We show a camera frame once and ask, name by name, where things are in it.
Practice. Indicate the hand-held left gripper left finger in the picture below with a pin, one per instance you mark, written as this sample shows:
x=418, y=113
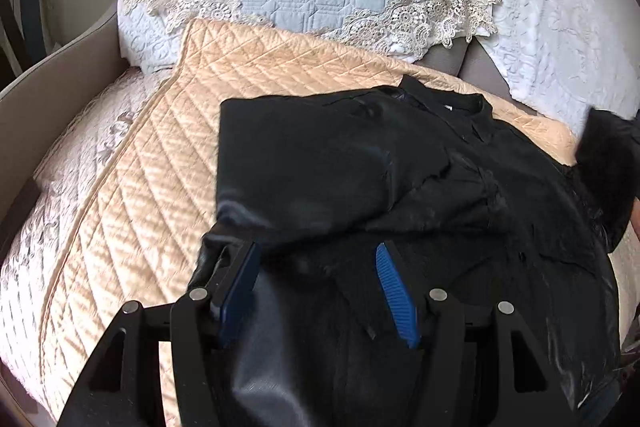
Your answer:
x=240, y=289

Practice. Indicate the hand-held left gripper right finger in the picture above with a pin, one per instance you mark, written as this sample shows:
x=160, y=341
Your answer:
x=397, y=292

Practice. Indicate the peach quilted blanket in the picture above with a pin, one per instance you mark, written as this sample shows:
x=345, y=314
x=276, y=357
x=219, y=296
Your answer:
x=150, y=167

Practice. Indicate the black garment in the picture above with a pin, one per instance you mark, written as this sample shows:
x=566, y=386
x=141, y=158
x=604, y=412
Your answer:
x=325, y=167

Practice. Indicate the dark wooden chair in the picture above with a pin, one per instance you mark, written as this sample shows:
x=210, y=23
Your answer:
x=20, y=17

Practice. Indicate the white embossed pillow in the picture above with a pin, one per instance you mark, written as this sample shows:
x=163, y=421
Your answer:
x=560, y=17
x=142, y=42

